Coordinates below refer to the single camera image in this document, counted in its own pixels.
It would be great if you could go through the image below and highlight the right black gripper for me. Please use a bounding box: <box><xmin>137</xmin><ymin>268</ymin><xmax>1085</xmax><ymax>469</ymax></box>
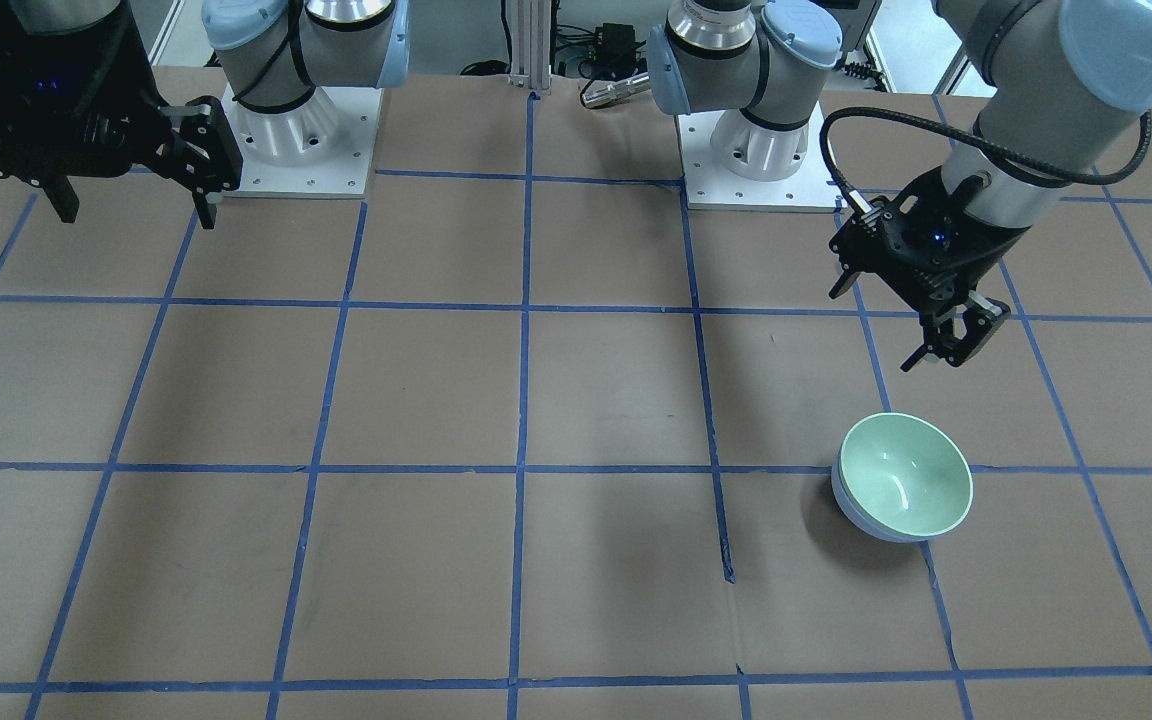
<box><xmin>0</xmin><ymin>20</ymin><xmax>243</xmax><ymax>232</ymax></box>

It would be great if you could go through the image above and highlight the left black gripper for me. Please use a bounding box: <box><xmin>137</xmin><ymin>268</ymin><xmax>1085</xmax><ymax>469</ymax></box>
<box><xmin>829</xmin><ymin>169</ymin><xmax>1023</xmax><ymax>372</ymax></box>

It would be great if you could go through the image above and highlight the green bowl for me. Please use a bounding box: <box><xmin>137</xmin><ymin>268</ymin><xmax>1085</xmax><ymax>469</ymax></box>
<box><xmin>838</xmin><ymin>414</ymin><xmax>973</xmax><ymax>536</ymax></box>

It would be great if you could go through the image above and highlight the blue bowl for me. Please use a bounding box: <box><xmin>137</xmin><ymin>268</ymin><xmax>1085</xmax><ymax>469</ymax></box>
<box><xmin>831</xmin><ymin>454</ymin><xmax>945</xmax><ymax>544</ymax></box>

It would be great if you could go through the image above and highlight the silver flashlight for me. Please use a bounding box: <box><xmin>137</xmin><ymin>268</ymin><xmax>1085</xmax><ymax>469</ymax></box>
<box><xmin>579</xmin><ymin>71</ymin><xmax>652</xmax><ymax>109</ymax></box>

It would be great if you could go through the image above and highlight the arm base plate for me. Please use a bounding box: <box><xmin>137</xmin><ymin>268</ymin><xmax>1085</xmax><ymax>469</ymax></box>
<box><xmin>221</xmin><ymin>88</ymin><xmax>387</xmax><ymax>200</ymax></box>
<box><xmin>675</xmin><ymin>105</ymin><xmax>841</xmax><ymax>213</ymax></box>

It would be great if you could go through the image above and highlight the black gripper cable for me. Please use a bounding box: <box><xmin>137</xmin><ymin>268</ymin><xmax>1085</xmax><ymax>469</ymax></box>
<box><xmin>819</xmin><ymin>105</ymin><xmax>1152</xmax><ymax>211</ymax></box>

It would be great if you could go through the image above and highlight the aluminium frame post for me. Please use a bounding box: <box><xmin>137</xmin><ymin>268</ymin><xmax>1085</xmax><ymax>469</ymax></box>
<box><xmin>502</xmin><ymin>0</ymin><xmax>556</xmax><ymax>97</ymax></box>

